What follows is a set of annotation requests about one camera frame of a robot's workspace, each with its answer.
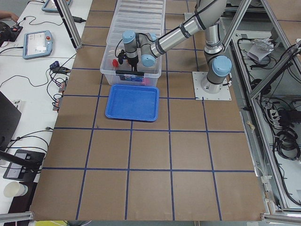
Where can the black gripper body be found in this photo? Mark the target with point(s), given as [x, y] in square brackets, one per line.
[132, 61]

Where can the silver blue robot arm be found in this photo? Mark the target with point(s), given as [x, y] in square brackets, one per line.
[146, 47]

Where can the red block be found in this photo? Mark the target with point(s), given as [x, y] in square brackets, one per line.
[146, 82]
[115, 63]

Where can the clear plastic storage box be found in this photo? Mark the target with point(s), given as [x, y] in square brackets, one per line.
[107, 69]

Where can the blue plastic tray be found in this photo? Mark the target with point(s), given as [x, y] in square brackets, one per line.
[138, 103]

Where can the clear ribbed box lid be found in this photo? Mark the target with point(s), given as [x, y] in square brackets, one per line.
[145, 16]

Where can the black power adapter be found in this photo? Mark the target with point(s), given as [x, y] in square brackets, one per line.
[78, 19]

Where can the teach pendant tablet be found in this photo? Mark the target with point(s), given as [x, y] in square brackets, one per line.
[37, 44]
[49, 6]

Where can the black laptop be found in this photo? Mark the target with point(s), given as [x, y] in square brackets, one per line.
[9, 120]

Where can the white paper cup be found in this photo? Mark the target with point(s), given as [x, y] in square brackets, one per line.
[15, 189]

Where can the black box latch handle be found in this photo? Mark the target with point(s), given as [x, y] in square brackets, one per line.
[123, 72]

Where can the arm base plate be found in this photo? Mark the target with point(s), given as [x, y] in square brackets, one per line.
[204, 90]

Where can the aluminium frame post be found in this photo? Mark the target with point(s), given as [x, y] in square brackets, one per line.
[69, 23]

